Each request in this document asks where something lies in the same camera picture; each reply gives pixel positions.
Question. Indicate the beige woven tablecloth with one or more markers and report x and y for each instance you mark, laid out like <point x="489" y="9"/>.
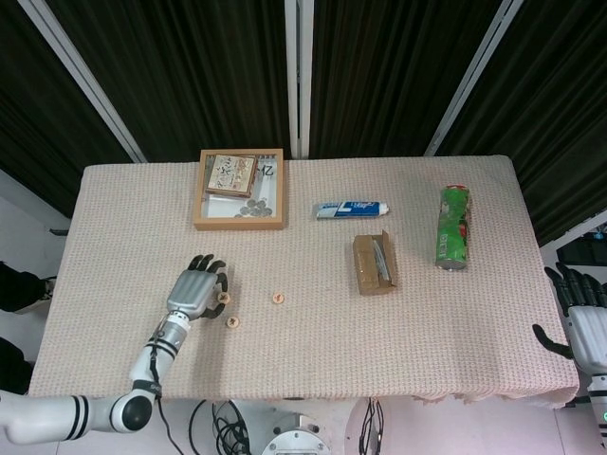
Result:
<point x="332" y="341"/>

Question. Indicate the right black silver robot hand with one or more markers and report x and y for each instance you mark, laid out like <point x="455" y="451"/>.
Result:
<point x="590" y="336"/>

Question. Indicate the black trouser leg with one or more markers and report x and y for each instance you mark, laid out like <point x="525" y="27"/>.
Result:
<point x="14" y="365"/>
<point x="21" y="286"/>

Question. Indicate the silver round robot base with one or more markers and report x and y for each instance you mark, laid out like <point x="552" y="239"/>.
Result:
<point x="296" y="443"/>

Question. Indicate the dark pleated curtain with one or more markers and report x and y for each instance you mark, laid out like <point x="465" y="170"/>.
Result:
<point x="189" y="71"/>
<point x="559" y="118"/>
<point x="38" y="118"/>
<point x="379" y="71"/>

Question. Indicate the brown calligraphy card box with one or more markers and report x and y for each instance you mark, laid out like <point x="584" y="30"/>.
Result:
<point x="230" y="175"/>

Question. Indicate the clear plastic bag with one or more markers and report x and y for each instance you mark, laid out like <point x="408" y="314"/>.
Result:
<point x="381" y="260"/>

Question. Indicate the square wooden frame tray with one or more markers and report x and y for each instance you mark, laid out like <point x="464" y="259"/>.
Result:
<point x="237" y="225"/>

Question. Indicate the open brown cardboard box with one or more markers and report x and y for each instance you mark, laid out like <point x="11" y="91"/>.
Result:
<point x="365" y="265"/>

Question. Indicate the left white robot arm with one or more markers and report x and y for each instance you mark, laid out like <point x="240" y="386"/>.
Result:
<point x="47" y="417"/>

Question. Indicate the white sneaker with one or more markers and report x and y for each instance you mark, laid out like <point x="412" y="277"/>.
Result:
<point x="50" y="288"/>

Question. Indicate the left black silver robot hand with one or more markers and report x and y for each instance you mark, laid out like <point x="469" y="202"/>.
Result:
<point x="189" y="289"/>

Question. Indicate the wooden chess piece black character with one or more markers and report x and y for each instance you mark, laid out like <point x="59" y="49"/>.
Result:
<point x="224" y="298"/>
<point x="232" y="322"/>

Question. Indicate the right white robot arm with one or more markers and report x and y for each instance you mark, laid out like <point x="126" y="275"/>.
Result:
<point x="598" y="398"/>

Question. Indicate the blue white toothpaste tube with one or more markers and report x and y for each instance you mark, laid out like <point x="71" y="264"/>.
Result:
<point x="351" y="208"/>

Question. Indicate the silver coin pile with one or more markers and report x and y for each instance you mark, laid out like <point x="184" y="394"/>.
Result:
<point x="256" y="207"/>

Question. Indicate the white frame post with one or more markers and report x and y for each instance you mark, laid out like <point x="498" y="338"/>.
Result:
<point x="290" y="71"/>
<point x="473" y="76"/>
<point x="80" y="76"/>

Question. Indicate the green chip can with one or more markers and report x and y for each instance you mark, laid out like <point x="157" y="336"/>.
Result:
<point x="453" y="227"/>

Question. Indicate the black bag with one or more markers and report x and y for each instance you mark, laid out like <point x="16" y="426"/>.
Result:
<point x="581" y="253"/>

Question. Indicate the wooden chess piece red character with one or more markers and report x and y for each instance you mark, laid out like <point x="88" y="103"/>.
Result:
<point x="279" y="297"/>

